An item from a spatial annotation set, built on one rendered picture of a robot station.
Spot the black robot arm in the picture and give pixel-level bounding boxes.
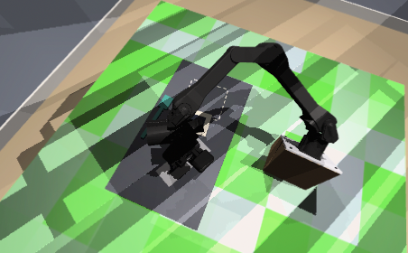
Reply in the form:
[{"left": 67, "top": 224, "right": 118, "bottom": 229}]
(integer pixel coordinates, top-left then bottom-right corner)
[{"left": 146, "top": 42, "right": 339, "bottom": 168}]

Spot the cream square tile with dark centre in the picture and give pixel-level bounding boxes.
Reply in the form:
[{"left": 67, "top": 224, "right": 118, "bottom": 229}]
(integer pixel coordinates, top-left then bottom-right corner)
[{"left": 191, "top": 111, "right": 212, "bottom": 136}]

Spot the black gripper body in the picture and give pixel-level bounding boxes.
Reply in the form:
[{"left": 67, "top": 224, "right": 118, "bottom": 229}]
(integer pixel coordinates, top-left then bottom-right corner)
[{"left": 171, "top": 134, "right": 214, "bottom": 173}]

